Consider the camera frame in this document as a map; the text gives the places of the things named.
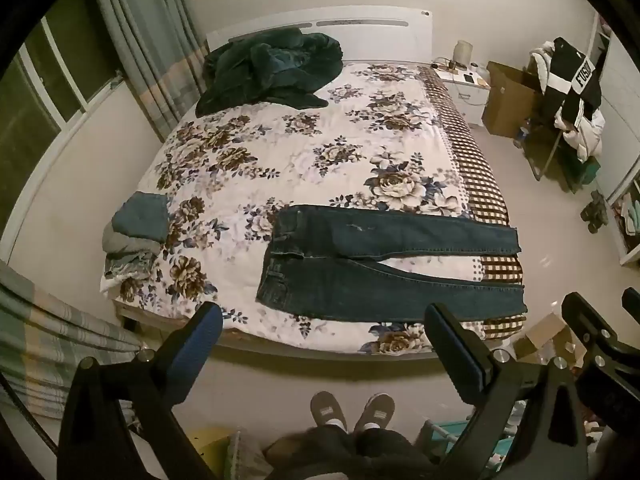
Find checkered bed sheet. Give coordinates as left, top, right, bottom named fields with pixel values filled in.
left=417, top=65, right=527, bottom=343

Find large cardboard box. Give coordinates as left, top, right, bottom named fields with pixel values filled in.
left=481, top=61, right=545, bottom=139

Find green striped window curtain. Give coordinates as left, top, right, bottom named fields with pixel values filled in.
left=0, top=259, right=146, bottom=422
left=89, top=0, right=211, bottom=142

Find white table lamp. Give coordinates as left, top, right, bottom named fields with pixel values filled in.
left=452, top=40, right=474, bottom=69

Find white shelf unit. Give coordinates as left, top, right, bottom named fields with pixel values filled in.
left=594, top=10, right=640, bottom=267

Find white padded garment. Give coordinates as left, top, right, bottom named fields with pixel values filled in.
left=554, top=109, right=607, bottom=162

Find folded teal garment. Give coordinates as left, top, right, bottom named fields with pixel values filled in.
left=111, top=194, right=171, bottom=243

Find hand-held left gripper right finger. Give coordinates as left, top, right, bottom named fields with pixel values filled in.
left=424, top=302, right=591, bottom=480

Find person's right shoe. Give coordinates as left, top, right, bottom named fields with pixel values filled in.
left=352, top=392, right=396, bottom=434

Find folded grey garment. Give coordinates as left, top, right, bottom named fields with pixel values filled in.
left=102, top=227, right=163, bottom=261

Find person's dark trousers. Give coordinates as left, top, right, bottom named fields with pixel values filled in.
left=262, top=425, right=437, bottom=480

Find white bed headboard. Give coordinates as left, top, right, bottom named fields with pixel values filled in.
left=205, top=7, right=433, bottom=65

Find black and white jacket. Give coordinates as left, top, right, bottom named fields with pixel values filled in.
left=540, top=37, right=603, bottom=132

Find white framed window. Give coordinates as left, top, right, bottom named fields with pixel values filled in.
left=0, top=0, right=126, bottom=233

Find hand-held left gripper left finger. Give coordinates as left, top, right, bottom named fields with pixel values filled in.
left=57, top=301, right=224, bottom=480

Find person's shoe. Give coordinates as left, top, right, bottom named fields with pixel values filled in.
left=310, top=391, right=349, bottom=432
left=352, top=392, right=396, bottom=434

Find teal plastic basket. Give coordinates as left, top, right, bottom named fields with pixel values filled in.
left=415, top=417, right=521, bottom=467

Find dark green blanket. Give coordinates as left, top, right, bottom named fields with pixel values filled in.
left=195, top=27, right=345, bottom=118

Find person's left shoe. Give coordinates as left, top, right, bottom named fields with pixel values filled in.
left=310, top=391, right=349, bottom=432

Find small cardboard box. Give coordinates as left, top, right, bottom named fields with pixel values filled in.
left=512, top=312, right=587, bottom=367

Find dark blue jeans pants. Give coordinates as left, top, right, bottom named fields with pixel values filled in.
left=256, top=204, right=528, bottom=323

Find white nightstand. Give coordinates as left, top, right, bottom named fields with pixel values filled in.
left=434, top=62, right=493, bottom=128

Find bed with floral quilt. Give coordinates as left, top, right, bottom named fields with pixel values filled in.
left=100, top=61, right=488, bottom=356

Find folded light patterned garment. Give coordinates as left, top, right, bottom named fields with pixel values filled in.
left=102, top=252, right=161, bottom=280

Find dark plush slippers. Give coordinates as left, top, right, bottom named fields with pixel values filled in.
left=580, top=190, right=609, bottom=234

